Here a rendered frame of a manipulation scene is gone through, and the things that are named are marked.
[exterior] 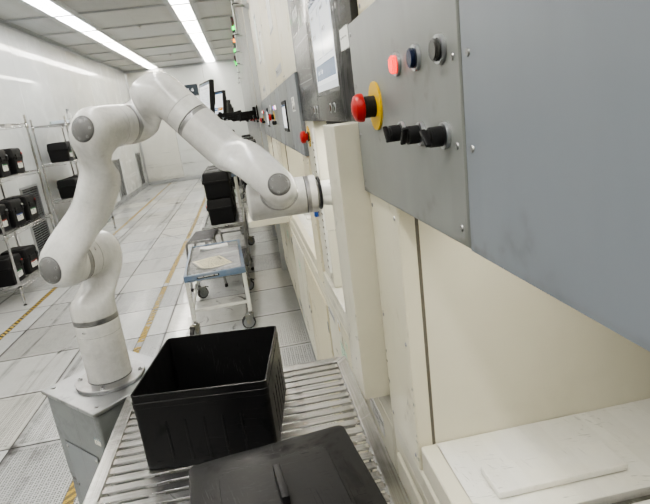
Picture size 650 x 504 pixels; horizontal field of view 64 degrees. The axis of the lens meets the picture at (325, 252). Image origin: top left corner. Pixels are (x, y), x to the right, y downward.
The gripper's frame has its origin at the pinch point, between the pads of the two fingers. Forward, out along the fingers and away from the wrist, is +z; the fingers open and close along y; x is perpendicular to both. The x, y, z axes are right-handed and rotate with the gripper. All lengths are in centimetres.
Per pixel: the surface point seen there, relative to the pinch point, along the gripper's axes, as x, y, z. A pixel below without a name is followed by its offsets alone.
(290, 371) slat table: -49, -12, -28
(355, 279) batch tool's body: -12.6, 27.1, -13.8
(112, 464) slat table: -49, 15, -69
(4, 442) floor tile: -126, -137, -175
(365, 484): -39, 49, -20
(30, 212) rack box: -53, -473, -269
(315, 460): -38, 41, -27
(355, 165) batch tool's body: 8.2, 26.9, -11.6
